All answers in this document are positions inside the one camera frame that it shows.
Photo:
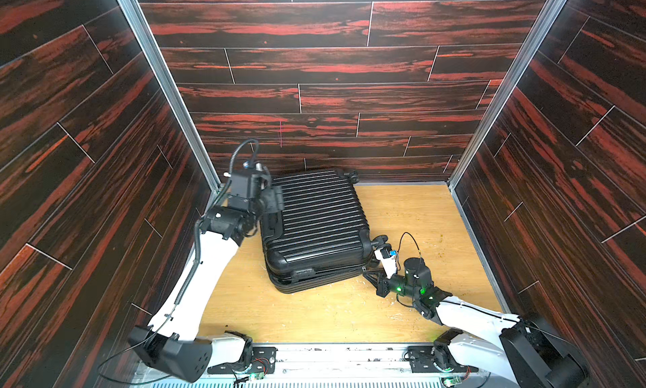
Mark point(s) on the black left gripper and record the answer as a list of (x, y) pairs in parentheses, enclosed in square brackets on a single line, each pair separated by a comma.
[(272, 199)]

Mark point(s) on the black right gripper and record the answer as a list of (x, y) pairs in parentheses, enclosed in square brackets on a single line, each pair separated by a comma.
[(381, 282)]

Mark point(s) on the black hard-shell suitcase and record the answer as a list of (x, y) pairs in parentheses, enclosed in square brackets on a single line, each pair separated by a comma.
[(321, 236)]

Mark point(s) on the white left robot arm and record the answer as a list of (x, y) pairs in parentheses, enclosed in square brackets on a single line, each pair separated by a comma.
[(169, 342)]

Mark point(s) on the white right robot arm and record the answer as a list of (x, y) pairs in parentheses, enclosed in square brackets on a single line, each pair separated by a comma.
[(525, 350)]

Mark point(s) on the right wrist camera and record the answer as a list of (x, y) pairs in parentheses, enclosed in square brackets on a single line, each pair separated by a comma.
[(388, 259)]

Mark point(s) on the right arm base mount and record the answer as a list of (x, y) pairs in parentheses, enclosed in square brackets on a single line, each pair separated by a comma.
[(429, 358)]

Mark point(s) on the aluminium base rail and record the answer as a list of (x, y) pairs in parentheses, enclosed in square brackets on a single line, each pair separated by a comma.
[(338, 365)]

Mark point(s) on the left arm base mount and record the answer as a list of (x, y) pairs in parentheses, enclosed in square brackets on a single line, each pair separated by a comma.
[(255, 363)]

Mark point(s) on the aluminium corner post left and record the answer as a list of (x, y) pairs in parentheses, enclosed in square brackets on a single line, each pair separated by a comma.
[(136, 20)]

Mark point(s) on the aluminium corner post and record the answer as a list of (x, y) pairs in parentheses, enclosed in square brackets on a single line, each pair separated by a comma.
[(538, 32), (136, 20)]

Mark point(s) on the aluminium corner post right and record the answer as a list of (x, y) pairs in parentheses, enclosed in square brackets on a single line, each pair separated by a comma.
[(538, 32)]

